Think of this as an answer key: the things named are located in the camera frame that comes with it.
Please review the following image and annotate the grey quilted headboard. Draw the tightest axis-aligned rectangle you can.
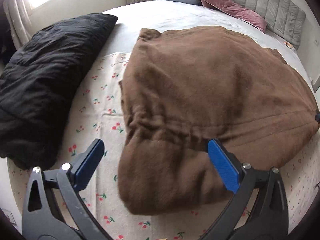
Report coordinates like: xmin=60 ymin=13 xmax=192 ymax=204
xmin=233 ymin=0 xmax=306 ymax=49

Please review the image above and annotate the left side light curtain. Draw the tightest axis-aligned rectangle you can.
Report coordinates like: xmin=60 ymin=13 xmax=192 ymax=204
xmin=2 ymin=0 xmax=31 ymax=50

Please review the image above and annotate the cherry print white cloth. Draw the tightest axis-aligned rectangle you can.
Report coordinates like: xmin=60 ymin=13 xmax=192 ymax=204
xmin=8 ymin=52 xmax=319 ymax=239

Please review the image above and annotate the small orange white packet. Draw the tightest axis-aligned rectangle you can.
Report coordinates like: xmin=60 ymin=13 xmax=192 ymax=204
xmin=284 ymin=41 xmax=294 ymax=49

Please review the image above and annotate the black quilted jacket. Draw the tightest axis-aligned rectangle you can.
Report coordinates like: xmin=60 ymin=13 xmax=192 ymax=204
xmin=1 ymin=13 xmax=117 ymax=170

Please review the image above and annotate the brown coat with fur collar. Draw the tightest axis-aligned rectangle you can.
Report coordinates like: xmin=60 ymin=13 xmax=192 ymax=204
xmin=118 ymin=26 xmax=319 ymax=215

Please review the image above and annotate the pink velvet pillow front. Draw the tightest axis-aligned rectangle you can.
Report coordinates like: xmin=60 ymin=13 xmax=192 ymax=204
xmin=204 ymin=0 xmax=267 ymax=33

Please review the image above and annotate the grey blue bed sheet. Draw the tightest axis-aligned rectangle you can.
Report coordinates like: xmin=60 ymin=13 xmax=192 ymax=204
xmin=100 ymin=0 xmax=313 ymax=87

